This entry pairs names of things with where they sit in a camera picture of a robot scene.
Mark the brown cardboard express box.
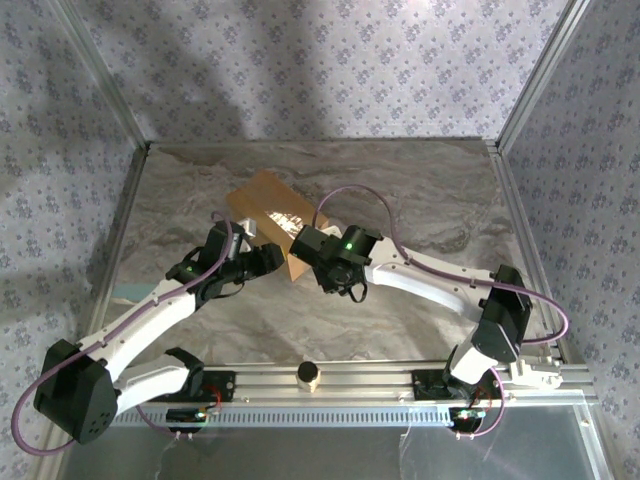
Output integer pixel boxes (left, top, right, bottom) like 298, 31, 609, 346
224, 169, 331, 284

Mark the clear packing tape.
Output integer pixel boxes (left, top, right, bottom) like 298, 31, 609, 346
267, 209, 304, 234

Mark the blue beige hand tool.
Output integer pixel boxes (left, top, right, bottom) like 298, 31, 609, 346
112, 283, 160, 299

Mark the black knob on beige base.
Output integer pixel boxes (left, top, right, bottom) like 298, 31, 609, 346
296, 360, 322, 394

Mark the shiny metal sheet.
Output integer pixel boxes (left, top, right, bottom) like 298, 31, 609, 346
59, 392, 601, 480

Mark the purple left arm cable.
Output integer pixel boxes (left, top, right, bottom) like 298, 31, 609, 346
10, 212, 236, 456

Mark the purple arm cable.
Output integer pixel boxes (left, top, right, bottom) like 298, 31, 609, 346
10, 212, 236, 456
317, 185, 571, 442

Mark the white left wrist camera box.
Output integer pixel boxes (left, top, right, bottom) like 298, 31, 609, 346
237, 217, 259, 251

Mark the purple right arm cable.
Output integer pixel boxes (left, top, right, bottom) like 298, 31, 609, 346
317, 185, 571, 442

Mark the aluminium table side rail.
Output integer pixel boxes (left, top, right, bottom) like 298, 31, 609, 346
487, 141, 574, 364
82, 142, 151, 351

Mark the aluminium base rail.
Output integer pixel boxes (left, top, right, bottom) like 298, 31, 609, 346
114, 362, 599, 405

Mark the grey slotted cable duct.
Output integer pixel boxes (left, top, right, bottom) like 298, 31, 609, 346
112, 403, 454, 427

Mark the aluminium frame post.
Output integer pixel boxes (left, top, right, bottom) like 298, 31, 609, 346
493, 0, 594, 154
52, 0, 153, 154

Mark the white printed bracket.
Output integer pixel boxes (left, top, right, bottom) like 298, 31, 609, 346
499, 355, 564, 391

